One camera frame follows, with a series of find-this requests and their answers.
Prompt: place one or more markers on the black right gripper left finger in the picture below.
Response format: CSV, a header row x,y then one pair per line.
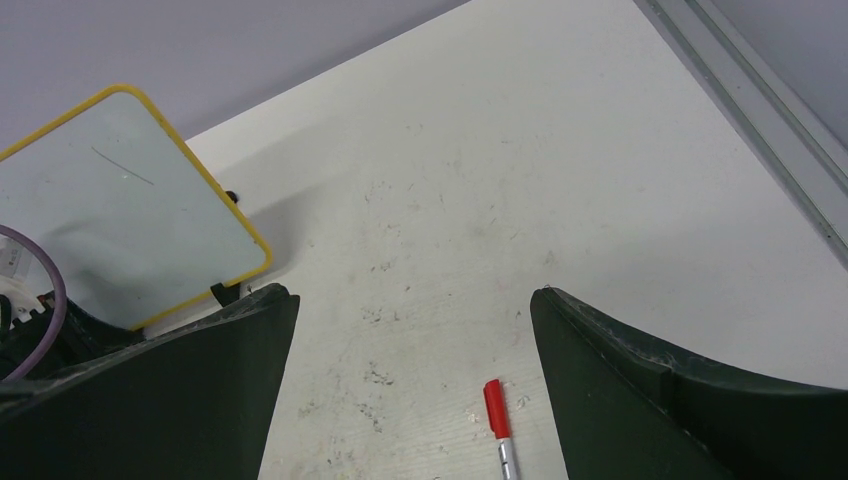
x,y
192,403

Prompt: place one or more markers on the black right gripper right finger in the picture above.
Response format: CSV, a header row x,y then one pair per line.
x,y
630,405

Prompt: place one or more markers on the white marker pen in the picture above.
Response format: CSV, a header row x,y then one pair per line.
x,y
508,459

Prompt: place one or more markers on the red marker cap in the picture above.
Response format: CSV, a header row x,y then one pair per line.
x,y
496,408

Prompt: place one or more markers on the yellow framed small whiteboard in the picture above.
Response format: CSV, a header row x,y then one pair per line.
x,y
136,225

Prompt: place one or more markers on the black whiteboard foot right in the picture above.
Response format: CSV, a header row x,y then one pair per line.
x,y
226,295

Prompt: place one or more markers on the aluminium rail at table edge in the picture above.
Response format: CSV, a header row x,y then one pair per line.
x,y
797,148

